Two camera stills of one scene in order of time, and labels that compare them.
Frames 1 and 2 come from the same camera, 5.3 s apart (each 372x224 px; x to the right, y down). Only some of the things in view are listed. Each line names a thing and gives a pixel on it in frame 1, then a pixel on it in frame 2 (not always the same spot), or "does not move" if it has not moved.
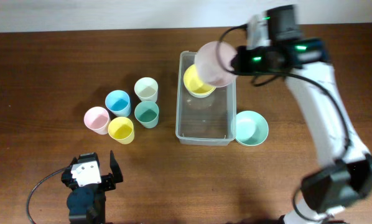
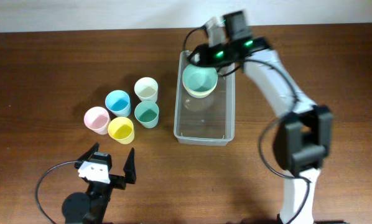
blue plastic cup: [118, 102] does not move
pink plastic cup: [97, 119] does not move
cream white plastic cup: [146, 89] does not move
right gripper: [237, 63] to [206, 56]
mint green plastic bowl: [251, 128] to [199, 79]
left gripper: [107, 178] to [120, 182]
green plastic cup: [147, 113] does not move
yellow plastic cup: [122, 129] does not move
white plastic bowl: [201, 95] does not move
